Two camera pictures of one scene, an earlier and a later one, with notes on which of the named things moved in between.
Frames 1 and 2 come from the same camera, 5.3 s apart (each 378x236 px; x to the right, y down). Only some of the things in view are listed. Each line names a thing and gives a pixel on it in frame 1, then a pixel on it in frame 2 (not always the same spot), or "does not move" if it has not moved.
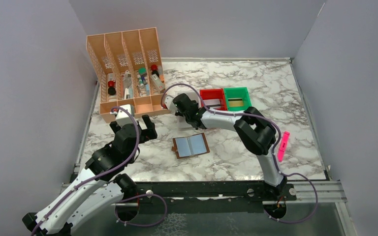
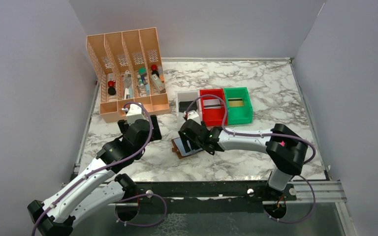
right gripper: x=196 y=104 → x=203 y=125
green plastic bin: x=237 y=93 does not move
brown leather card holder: x=186 y=146 does not move
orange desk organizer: x=131 y=72 does not move
